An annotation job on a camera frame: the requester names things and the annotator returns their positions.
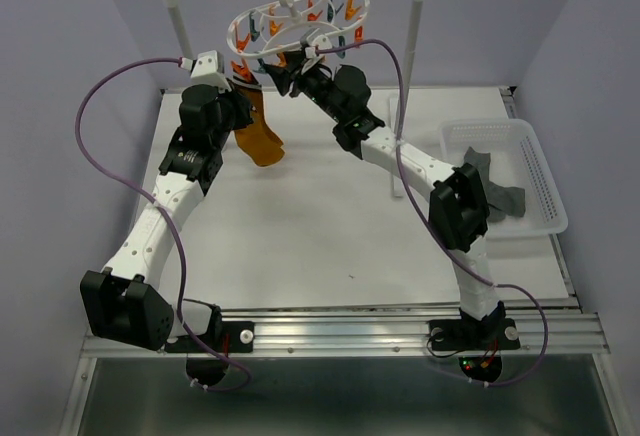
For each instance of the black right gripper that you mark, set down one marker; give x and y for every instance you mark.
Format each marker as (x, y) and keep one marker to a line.
(283, 75)

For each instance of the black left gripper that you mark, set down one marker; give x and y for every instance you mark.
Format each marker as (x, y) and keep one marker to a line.
(241, 105)

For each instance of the orange brown sock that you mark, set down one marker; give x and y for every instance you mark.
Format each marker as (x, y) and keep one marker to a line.
(275, 152)

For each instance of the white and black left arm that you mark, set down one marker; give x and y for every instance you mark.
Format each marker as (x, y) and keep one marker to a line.
(122, 301)

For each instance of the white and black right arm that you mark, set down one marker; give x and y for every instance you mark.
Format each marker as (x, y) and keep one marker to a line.
(457, 207)

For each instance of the white clip hanger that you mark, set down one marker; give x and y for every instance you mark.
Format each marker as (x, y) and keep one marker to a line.
(278, 26)

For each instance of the orange clothes peg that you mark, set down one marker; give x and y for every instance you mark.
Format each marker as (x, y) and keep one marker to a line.
(242, 70)

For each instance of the teal clothes peg right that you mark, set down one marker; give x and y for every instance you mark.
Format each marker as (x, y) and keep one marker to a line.
(341, 44)

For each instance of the grey sock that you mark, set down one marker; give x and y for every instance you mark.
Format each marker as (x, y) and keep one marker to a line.
(479, 160)
(504, 202)

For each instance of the white plastic basket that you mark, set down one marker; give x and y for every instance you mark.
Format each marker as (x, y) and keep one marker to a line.
(516, 161)

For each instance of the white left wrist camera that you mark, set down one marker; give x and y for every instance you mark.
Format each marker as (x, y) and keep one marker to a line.
(207, 69)

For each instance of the aluminium mounting rail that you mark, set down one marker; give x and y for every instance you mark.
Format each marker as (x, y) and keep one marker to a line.
(380, 332)

